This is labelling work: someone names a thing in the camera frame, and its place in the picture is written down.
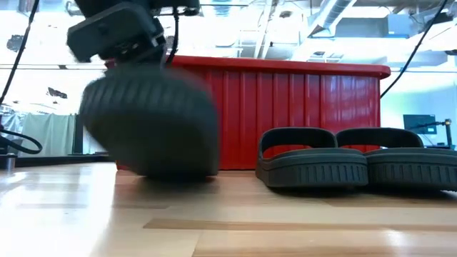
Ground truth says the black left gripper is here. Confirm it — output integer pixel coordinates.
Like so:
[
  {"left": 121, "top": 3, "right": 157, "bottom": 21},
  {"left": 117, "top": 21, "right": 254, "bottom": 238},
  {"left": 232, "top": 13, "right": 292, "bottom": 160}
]
[{"left": 66, "top": 0, "right": 201, "bottom": 71}]

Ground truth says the black rubber slide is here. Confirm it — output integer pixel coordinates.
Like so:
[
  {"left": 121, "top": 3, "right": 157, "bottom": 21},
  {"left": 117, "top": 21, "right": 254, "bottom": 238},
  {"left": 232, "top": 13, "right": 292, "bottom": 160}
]
[
  {"left": 255, "top": 127, "right": 369, "bottom": 189},
  {"left": 78, "top": 66, "right": 219, "bottom": 178},
  {"left": 335, "top": 127, "right": 457, "bottom": 192}
]

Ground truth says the red plastic bin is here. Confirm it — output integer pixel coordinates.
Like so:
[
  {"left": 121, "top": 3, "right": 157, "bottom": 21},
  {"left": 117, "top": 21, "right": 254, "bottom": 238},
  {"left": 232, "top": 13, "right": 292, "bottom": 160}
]
[{"left": 105, "top": 55, "right": 392, "bottom": 171}]

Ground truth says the black upright panel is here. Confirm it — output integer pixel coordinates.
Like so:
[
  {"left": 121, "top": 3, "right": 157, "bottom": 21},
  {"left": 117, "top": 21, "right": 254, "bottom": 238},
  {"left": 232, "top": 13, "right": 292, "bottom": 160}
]
[{"left": 73, "top": 113, "right": 84, "bottom": 155}]

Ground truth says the green curtain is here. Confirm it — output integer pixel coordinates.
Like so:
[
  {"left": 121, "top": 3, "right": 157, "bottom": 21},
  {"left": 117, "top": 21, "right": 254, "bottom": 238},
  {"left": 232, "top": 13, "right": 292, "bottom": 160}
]
[{"left": 21, "top": 113, "right": 76, "bottom": 157}]

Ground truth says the black ceiling lamp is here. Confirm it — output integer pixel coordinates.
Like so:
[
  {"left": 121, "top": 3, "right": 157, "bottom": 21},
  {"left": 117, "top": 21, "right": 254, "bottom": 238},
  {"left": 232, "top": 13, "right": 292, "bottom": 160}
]
[{"left": 6, "top": 34, "right": 24, "bottom": 53}]

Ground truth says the small metal cylinder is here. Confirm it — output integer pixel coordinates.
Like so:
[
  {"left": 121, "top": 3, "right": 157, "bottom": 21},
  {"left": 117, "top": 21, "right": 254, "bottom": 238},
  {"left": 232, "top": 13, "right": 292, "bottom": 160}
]
[{"left": 0, "top": 153, "right": 18, "bottom": 171}]

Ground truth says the background computer monitor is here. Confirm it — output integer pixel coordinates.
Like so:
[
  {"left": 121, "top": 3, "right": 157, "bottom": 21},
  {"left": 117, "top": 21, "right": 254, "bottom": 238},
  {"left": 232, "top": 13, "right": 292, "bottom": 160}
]
[{"left": 403, "top": 114, "right": 437, "bottom": 136}]

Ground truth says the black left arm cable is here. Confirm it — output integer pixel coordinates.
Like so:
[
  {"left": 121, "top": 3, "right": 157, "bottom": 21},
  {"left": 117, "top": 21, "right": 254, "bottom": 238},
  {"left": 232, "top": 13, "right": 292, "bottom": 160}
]
[{"left": 0, "top": 0, "right": 41, "bottom": 105}]

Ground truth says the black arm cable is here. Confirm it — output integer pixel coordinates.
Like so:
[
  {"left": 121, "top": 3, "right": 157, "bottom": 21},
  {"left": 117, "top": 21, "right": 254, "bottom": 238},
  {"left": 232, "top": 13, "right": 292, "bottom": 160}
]
[
  {"left": 380, "top": 0, "right": 450, "bottom": 100},
  {"left": 0, "top": 0, "right": 41, "bottom": 105}
]

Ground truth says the black aluminium frame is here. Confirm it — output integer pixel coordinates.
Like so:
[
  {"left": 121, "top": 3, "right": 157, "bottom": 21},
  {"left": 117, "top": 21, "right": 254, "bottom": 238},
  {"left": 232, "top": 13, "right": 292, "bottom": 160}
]
[{"left": 16, "top": 153, "right": 119, "bottom": 168}]

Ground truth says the black curved hose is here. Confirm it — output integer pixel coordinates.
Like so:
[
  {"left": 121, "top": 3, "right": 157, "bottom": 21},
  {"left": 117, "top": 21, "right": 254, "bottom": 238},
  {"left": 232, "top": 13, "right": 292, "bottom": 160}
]
[{"left": 0, "top": 128, "right": 43, "bottom": 155}]

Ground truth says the silver spiral ventilation duct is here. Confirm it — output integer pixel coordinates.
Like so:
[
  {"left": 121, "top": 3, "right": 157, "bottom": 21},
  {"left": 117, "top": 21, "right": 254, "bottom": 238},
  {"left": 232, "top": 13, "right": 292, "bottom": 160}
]
[{"left": 291, "top": 0, "right": 358, "bottom": 62}]

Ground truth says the grey box duct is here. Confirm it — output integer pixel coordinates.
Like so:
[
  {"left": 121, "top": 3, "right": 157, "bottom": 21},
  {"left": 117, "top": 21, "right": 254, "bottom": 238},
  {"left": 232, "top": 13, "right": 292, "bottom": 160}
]
[{"left": 335, "top": 14, "right": 411, "bottom": 39}]

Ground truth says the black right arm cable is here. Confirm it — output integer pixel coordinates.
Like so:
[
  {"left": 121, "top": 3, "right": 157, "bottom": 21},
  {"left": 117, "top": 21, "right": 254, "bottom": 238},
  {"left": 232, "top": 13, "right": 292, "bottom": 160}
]
[{"left": 380, "top": 0, "right": 450, "bottom": 100}]

